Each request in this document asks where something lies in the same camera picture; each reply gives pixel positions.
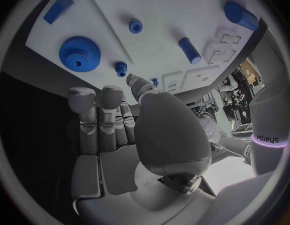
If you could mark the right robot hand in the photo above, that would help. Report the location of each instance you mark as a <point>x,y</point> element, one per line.
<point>168,135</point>

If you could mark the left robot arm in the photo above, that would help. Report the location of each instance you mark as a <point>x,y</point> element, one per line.
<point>211,129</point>

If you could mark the white task board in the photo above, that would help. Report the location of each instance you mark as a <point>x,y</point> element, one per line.
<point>158,13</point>

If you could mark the blue peg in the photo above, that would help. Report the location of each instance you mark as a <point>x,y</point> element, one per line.
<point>155,81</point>

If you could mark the cluttered workshop desk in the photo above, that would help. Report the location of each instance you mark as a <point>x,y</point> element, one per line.
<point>238,105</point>

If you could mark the small blue gear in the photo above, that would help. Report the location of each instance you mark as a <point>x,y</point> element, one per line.
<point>120,68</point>

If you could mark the blue short cylinder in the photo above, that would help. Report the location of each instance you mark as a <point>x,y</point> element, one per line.
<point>189,49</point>

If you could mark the workshop rack with boxes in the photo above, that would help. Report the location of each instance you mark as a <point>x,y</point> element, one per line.
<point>250,73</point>

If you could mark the large blue gear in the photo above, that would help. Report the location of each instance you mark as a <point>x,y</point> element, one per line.
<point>86,46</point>

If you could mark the thick blue cylinder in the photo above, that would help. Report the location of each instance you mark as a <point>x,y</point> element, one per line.
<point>241,16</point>

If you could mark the blue block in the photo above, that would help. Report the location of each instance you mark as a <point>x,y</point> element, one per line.
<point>57,11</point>

